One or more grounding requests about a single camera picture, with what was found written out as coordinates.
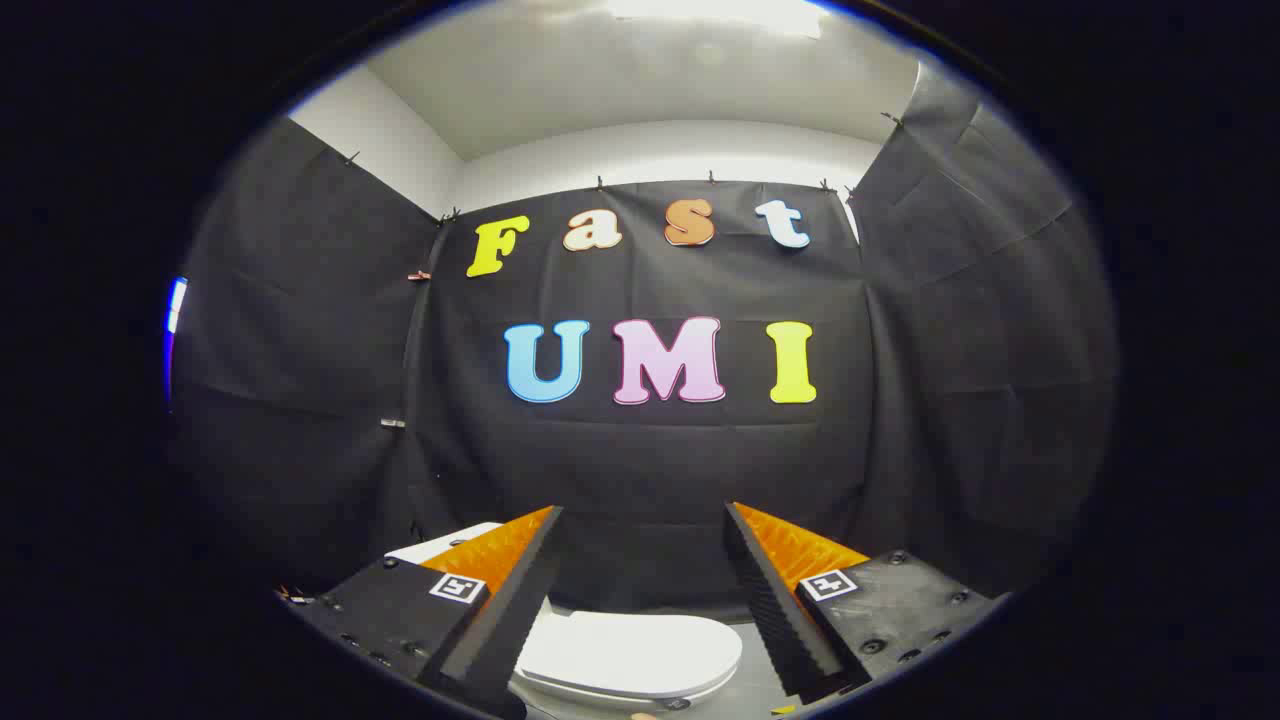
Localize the white toilet lid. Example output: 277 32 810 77
515 610 744 701

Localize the white toilet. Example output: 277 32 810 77
385 522 743 715

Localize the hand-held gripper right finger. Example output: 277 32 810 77
723 500 1006 706

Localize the ceiling light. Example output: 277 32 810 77
605 0 823 39

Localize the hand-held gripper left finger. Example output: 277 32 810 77
285 505 566 720

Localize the black backdrop cloth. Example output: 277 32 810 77
170 60 1116 613

